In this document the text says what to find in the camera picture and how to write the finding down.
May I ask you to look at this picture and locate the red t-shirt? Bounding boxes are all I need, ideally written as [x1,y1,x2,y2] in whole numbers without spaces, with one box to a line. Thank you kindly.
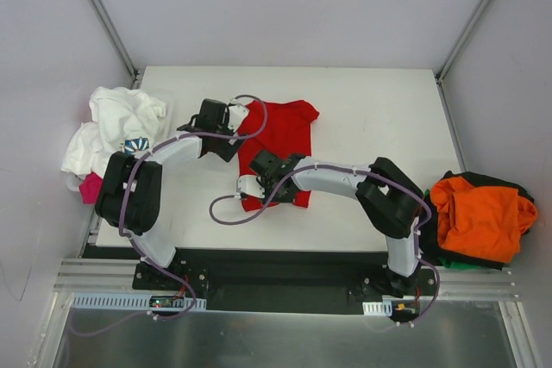
[235,99,321,213]

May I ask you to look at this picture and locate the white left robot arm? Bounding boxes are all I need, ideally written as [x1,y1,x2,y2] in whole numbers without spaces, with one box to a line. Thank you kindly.
[95,99,248,290]

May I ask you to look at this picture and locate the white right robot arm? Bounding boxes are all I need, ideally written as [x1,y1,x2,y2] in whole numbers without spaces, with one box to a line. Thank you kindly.
[249,150,431,295]

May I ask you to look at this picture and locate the white daisy print t-shirt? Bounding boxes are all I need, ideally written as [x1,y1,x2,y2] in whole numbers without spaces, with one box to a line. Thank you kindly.
[60,85,169,179]

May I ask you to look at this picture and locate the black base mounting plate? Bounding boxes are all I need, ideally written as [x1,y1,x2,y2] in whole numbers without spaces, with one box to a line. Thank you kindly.
[132,248,436,315]

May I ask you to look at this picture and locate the pink t-shirt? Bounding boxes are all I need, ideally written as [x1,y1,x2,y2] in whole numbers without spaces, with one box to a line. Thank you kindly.
[78,172,103,205]

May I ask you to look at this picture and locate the green t-shirt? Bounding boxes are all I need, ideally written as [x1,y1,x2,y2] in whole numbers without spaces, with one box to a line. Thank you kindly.
[439,258,479,271]

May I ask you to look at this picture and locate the orange t-shirt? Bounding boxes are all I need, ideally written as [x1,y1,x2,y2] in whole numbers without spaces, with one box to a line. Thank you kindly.
[430,174,539,264]

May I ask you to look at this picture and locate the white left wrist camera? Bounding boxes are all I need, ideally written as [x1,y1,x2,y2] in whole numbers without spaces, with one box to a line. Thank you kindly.
[228,101,249,131]

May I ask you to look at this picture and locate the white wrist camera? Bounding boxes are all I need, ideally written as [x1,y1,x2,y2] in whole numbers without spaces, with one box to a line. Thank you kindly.
[236,175,265,199]
[228,101,249,131]

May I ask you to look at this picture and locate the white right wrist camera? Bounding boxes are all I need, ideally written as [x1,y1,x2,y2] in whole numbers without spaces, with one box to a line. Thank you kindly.
[236,175,265,199]

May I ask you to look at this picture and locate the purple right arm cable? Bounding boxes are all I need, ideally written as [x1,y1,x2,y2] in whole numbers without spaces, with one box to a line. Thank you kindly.
[208,162,442,330]

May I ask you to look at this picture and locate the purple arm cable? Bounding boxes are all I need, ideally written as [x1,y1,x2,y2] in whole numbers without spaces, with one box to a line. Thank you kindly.
[208,162,442,330]
[68,93,269,337]

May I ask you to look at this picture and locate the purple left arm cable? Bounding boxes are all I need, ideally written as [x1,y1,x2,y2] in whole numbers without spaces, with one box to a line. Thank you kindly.
[68,93,269,337]

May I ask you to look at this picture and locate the left aluminium frame post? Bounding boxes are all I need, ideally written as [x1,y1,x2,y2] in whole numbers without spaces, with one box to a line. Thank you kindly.
[87,0,141,89]

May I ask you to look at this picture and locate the aluminium frame post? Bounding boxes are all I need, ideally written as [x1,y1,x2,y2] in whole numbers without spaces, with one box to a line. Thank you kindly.
[87,0,141,89]
[435,0,495,85]

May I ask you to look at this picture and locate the small white cable duct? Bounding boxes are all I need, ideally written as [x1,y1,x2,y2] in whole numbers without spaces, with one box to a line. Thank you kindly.
[362,301,392,317]

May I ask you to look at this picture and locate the aluminium front rail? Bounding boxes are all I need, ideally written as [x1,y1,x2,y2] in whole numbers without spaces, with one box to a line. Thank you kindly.
[53,259,522,301]

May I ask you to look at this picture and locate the white slotted cable duct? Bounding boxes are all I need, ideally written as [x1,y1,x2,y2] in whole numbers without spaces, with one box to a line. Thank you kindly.
[72,293,207,312]

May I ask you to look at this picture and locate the right aluminium frame post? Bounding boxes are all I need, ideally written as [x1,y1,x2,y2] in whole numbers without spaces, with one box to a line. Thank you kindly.
[435,0,495,85]

